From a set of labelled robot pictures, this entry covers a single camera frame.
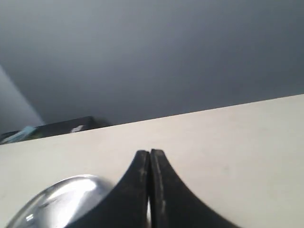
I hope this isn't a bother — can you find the dark box behind table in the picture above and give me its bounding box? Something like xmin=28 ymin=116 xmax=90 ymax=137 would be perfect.
xmin=0 ymin=116 xmax=111 ymax=144

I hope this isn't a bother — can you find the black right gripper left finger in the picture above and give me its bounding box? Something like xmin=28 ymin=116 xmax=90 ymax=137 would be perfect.
xmin=68 ymin=151 xmax=150 ymax=228

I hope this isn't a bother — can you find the round steel plate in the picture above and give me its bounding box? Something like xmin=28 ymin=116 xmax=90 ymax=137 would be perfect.
xmin=6 ymin=174 xmax=113 ymax=228

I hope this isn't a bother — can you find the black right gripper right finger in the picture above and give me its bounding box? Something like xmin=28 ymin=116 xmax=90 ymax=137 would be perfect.
xmin=150 ymin=149 xmax=234 ymax=228

